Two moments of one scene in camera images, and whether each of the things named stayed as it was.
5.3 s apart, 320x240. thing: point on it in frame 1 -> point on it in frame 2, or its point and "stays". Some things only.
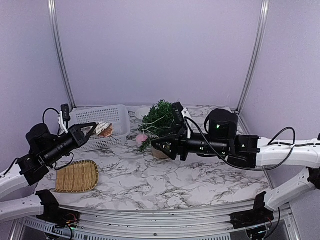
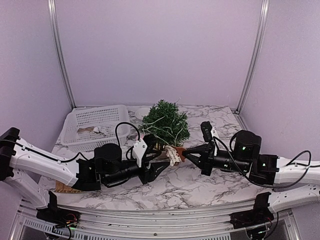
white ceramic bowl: x=141 y=112 stays
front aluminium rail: x=213 y=224 stays
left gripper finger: x=88 y=136 -> x=156 y=168
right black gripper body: x=183 y=149 -> x=209 y=159
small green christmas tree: x=157 y=122 stays
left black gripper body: x=76 y=136 -> x=146 y=172
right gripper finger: x=167 y=152 -> x=197 y=161
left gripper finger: x=86 y=125 -> x=150 y=142
